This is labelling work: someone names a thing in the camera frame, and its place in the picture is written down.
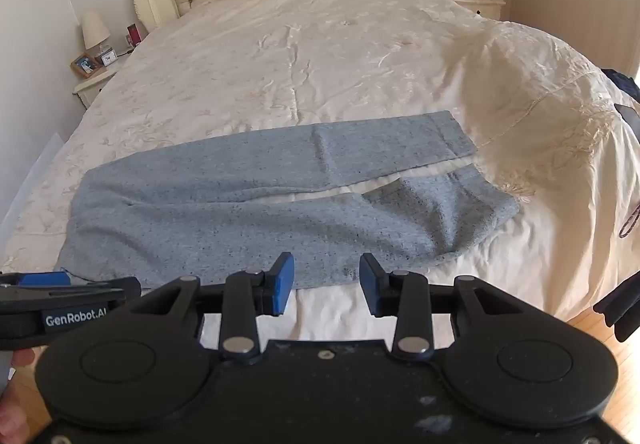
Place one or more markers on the cream table lamp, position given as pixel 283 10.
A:
pixel 95 30

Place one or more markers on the black garment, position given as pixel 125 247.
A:
pixel 622 309

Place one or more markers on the person's left hand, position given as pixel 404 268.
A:
pixel 11 424

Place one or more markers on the wooden picture frame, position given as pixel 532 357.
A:
pixel 86 65

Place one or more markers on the cream nightstand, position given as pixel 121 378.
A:
pixel 92 85
pixel 482 3

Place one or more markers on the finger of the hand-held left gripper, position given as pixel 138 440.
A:
pixel 75 291

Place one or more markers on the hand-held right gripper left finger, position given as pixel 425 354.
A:
pixel 281 285

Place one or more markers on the dark blue cloth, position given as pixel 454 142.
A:
pixel 622 83

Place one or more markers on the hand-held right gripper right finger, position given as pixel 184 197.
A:
pixel 371 288

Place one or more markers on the grey speckled pants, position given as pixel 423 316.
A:
pixel 200 204

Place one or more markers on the red box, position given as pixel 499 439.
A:
pixel 134 34

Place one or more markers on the dark flat object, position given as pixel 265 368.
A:
pixel 629 114

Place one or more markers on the small alarm clock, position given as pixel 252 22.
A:
pixel 108 58

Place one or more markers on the cream embroidered bedspread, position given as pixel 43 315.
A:
pixel 325 49

